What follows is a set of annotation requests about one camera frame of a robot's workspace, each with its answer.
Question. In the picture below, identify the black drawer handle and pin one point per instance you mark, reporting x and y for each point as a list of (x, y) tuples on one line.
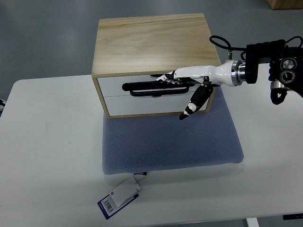
[(158, 87)]

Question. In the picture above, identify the brown cardboard box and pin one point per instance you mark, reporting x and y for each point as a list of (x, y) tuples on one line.
[(285, 4)]

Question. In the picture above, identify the white table leg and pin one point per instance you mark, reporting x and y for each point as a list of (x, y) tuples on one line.
[(252, 222)]

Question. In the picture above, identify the black table bracket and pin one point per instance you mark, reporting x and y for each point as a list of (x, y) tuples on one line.
[(293, 216)]

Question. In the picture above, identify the blue mesh cushion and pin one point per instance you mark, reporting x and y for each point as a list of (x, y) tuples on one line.
[(144, 144)]

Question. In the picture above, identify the wooden drawer cabinet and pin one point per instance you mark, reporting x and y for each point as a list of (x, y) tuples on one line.
[(134, 46)]

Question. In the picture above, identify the white black object left edge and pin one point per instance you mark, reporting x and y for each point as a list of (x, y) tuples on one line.
[(2, 104)]

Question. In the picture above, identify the white drawer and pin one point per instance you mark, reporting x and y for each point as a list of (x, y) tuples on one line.
[(130, 105), (112, 86)]

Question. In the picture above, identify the white blue product tag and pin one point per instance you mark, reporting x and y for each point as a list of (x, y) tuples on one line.
[(121, 196)]

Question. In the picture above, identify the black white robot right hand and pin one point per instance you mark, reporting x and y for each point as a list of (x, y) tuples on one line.
[(207, 78)]

